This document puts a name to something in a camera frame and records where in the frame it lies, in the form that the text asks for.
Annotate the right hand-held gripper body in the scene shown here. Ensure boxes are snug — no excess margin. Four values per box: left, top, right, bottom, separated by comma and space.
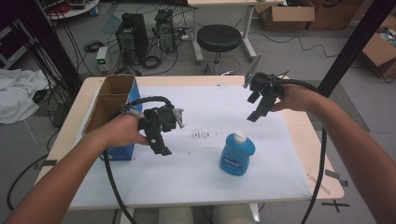
243, 52, 286, 101

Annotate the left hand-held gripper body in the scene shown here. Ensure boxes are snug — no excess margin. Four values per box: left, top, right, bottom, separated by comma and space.
120, 104, 186, 134

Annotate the blue bottle with white cap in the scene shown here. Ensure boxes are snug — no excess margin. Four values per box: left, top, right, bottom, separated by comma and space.
219, 130, 257, 177

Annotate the blue cardboard box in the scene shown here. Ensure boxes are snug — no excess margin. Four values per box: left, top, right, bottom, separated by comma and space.
81, 74, 144, 162

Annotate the person's right hand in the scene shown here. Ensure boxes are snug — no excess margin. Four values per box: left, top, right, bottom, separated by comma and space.
270, 83, 317, 113

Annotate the person's left hand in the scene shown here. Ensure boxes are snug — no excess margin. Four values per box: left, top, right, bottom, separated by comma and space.
102, 113, 150, 149

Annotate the light wooden table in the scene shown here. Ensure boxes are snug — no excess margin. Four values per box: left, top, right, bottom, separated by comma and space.
34, 75, 346, 213

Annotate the white table mat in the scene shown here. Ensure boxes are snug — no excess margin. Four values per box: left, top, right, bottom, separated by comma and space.
69, 85, 313, 209

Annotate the black round stool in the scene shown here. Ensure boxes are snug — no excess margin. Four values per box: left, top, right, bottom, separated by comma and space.
196, 23, 243, 76

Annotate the open brown cardboard box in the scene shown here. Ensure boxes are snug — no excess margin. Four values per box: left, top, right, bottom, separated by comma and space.
254, 0, 317, 32

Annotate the grey floor mat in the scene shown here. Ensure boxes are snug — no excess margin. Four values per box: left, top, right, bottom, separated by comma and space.
306, 79, 372, 133

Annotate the white power supply unit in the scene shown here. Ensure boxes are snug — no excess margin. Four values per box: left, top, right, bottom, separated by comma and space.
95, 46, 109, 75

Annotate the slim black computer tower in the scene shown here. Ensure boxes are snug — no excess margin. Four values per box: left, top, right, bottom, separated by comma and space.
154, 8, 177, 53

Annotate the large black computer tower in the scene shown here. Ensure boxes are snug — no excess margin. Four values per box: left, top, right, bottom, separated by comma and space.
114, 12, 150, 67

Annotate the thin wooden stick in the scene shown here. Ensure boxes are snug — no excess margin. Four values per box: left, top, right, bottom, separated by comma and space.
305, 172, 332, 196

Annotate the white-legged desk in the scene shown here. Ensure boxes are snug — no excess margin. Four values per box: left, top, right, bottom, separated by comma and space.
186, 0, 288, 63

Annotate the closed brown cardboard box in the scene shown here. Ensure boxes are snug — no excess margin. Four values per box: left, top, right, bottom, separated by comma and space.
305, 0, 370, 32

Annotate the grey tape strip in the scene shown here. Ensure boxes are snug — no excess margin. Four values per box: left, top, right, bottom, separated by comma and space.
324, 169, 349, 188

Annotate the black metal stand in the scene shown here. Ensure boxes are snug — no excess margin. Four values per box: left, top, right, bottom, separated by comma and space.
316, 0, 396, 99

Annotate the cardboard box with contents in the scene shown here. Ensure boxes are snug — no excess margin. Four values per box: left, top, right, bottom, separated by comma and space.
360, 14, 396, 79

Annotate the round white table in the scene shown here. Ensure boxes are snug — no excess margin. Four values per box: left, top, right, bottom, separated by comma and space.
46, 0, 101, 21

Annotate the white cloth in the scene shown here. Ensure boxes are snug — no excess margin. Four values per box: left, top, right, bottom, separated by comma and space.
0, 68, 50, 125

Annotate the coiled black cable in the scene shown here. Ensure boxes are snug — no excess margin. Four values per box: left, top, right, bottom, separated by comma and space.
141, 54, 163, 70

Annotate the left hand-held gripper black cable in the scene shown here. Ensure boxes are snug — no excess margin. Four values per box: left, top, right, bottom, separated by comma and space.
102, 95, 176, 224

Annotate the hand-held gripper black cable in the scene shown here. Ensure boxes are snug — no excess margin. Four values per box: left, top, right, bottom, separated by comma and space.
102, 95, 176, 224
278, 77, 329, 224

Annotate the right hand-held gripper black cable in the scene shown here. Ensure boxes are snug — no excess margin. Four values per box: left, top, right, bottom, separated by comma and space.
278, 77, 329, 224

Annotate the black floor cable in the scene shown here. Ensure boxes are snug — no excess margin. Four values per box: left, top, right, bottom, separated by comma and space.
6, 153, 50, 213

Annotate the black curtain stand with cables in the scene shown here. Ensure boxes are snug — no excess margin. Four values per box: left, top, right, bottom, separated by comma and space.
12, 0, 84, 91

